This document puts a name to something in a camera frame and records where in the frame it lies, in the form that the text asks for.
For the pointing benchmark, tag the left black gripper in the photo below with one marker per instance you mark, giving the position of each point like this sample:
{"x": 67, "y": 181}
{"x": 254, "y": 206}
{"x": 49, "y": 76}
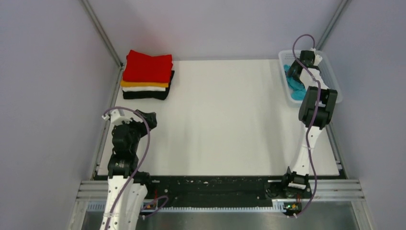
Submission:
{"x": 150, "y": 117}

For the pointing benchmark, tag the red folded t shirt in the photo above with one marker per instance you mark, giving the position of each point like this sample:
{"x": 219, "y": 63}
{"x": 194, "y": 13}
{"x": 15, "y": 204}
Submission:
{"x": 145, "y": 68}

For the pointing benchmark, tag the white cable duct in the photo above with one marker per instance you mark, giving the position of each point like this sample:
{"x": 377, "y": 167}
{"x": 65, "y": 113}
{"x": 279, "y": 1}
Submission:
{"x": 99, "y": 206}

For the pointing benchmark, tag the white folded t shirt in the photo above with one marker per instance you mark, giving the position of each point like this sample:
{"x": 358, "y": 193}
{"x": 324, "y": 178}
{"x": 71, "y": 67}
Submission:
{"x": 144, "y": 89}

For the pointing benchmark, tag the aluminium frame rail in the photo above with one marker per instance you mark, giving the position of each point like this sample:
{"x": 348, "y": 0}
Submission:
{"x": 326, "y": 190}

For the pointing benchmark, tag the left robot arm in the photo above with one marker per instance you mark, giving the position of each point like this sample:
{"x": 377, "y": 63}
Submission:
{"x": 126, "y": 192}

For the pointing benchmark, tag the turquoise t shirt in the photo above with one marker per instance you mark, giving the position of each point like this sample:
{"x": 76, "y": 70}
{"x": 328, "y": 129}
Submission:
{"x": 298, "y": 91}

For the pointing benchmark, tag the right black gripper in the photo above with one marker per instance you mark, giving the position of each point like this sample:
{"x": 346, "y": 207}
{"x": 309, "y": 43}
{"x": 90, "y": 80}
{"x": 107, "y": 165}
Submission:
{"x": 292, "y": 69}

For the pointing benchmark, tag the white plastic basket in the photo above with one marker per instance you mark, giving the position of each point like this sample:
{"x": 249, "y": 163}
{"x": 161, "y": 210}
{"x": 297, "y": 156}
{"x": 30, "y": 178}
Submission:
{"x": 327, "y": 74}

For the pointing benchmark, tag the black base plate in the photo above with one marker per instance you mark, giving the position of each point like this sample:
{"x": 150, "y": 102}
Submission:
{"x": 228, "y": 200}

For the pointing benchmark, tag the orange folded t shirt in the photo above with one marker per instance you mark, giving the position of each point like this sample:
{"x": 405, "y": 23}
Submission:
{"x": 143, "y": 84}

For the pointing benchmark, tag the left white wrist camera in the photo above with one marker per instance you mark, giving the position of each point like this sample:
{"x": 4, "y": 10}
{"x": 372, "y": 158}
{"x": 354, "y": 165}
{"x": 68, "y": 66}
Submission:
{"x": 116, "y": 117}

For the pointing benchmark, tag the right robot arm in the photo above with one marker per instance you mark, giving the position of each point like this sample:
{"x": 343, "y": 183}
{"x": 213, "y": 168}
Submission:
{"x": 315, "y": 113}

